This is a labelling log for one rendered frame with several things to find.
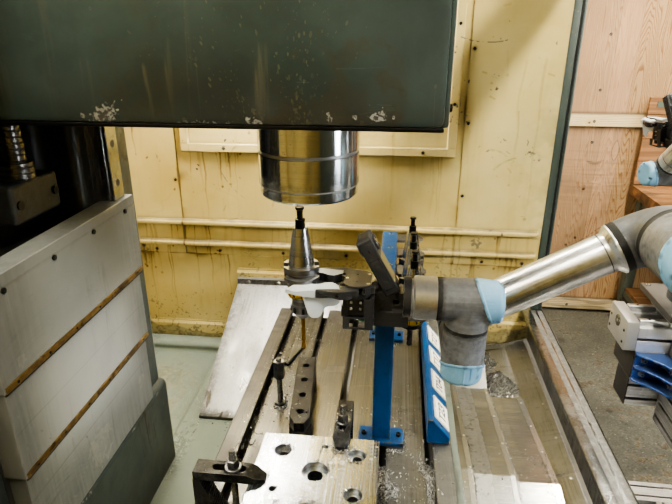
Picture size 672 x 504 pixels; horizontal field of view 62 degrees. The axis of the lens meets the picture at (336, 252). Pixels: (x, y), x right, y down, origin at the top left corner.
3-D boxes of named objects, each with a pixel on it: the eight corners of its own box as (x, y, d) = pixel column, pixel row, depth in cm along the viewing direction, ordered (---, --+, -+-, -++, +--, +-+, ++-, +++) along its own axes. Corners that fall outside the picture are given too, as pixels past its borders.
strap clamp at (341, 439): (353, 441, 123) (354, 384, 118) (348, 486, 111) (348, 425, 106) (338, 440, 124) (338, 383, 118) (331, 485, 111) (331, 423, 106)
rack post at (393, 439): (403, 431, 126) (409, 314, 115) (403, 447, 121) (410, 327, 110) (359, 428, 127) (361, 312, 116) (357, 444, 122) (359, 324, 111)
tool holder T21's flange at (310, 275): (284, 270, 100) (283, 257, 99) (318, 269, 100) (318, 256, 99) (284, 285, 94) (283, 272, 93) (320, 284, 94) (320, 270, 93)
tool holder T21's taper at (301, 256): (288, 259, 98) (286, 223, 95) (313, 258, 98) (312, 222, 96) (288, 269, 94) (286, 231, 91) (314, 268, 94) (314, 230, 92)
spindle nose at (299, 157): (283, 177, 100) (280, 108, 96) (369, 184, 96) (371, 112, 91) (242, 201, 86) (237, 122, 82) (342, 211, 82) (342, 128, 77)
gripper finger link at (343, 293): (316, 302, 91) (369, 299, 92) (315, 293, 91) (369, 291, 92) (313, 289, 96) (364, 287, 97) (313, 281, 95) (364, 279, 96)
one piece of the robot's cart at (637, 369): (662, 380, 159) (668, 353, 156) (675, 399, 151) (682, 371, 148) (629, 378, 160) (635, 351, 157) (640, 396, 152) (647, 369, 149)
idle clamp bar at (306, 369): (317, 378, 145) (316, 356, 143) (310, 447, 121) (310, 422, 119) (298, 378, 146) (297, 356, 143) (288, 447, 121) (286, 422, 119)
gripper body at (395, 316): (338, 329, 95) (409, 333, 94) (338, 283, 92) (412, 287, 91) (342, 308, 102) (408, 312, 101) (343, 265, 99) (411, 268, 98)
